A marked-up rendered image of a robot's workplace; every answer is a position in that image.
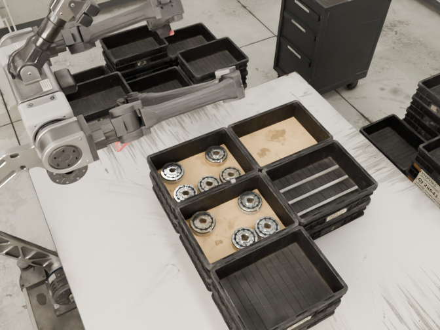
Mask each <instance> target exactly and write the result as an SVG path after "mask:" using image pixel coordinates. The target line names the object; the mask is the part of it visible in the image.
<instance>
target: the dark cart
mask: <svg viewBox="0 0 440 330"><path fill-rule="evenodd" d="M391 2H392V0H282V4H281V9H280V19H279V24H278V34H277V40H276V50H275V55H274V65H273V69H274V70H275V71H276V72H277V73H278V74H277V75H278V77H277V78H279V77H282V76H284V75H287V74H290V73H292V72H295V71H296V72H297V73H298V74H299V75H300V76H301V77H302V78H303V79H304V80H305V81H306V82H307V83H308V84H309V85H310V86H312V87H313V88H314V89H315V90H316V91H317V92H318V93H319V94H320V95H322V94H325V93H327V92H330V91H332V90H335V89H338V88H340V87H342V86H345V85H347V86H346V87H347V88H349V89H350V90H352V89H353V88H355V87H356V85H357V83H358V80H360V79H362V78H365V77H366V76H367V73H368V70H369V67H370V64H371V61H372V59H373V55H374V53H375V49H376V46H377V43H378V40H379V37H380V34H381V31H382V28H383V25H384V22H385V19H386V16H387V13H388V10H389V8H390V4H391Z"/></svg>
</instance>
